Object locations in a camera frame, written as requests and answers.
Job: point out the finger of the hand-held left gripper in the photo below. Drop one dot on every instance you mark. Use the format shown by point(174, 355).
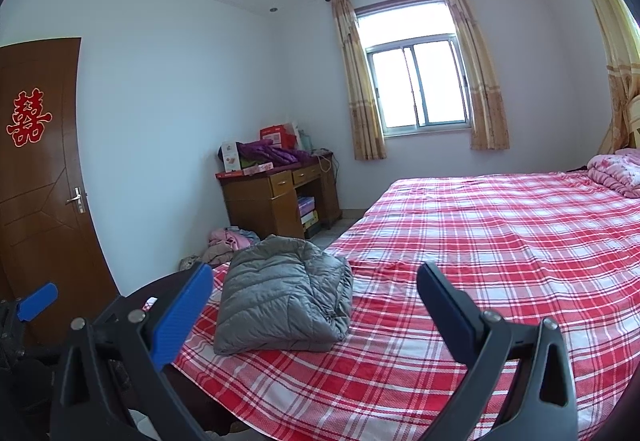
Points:
point(37, 301)

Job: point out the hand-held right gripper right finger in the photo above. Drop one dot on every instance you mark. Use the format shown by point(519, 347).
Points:
point(445, 311)

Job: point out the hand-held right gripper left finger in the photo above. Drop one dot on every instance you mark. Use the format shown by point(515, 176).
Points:
point(182, 316)

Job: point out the grey down jacket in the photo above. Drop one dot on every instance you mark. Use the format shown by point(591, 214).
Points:
point(285, 291)

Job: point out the pile of pink clothes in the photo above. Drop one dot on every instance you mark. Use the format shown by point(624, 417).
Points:
point(225, 243)

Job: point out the bed with red plaid sheet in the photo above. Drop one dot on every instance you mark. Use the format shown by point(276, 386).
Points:
point(475, 246)

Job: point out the brown wooden door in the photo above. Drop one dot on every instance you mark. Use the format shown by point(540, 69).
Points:
point(45, 221)

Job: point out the wooden desk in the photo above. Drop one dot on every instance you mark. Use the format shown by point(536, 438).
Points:
point(260, 206)

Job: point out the flat red box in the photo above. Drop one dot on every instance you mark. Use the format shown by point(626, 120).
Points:
point(247, 170)

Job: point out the stack of boxes under desk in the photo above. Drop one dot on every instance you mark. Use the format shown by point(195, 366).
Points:
point(308, 216)

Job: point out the white carton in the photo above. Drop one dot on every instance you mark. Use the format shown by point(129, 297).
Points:
point(231, 157)

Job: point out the red paper door decoration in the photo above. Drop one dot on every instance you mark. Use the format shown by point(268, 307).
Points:
point(29, 118)

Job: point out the purple garment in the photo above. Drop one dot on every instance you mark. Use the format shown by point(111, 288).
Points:
point(277, 153)

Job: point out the red gift box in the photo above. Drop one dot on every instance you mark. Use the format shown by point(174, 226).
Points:
point(280, 135)

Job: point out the clear plastic bag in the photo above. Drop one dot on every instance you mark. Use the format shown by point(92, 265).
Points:
point(305, 138)

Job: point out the pink floral quilt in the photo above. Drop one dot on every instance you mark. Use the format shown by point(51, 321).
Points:
point(617, 171)

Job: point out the window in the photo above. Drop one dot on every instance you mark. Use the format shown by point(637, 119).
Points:
point(417, 81)

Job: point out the short beige curtain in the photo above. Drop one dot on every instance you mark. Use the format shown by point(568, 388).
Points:
point(477, 71)
point(360, 86)

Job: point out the wooden headboard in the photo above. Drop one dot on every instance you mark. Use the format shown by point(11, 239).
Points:
point(635, 126)

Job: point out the long beige curtain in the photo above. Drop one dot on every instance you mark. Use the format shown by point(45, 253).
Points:
point(615, 36)

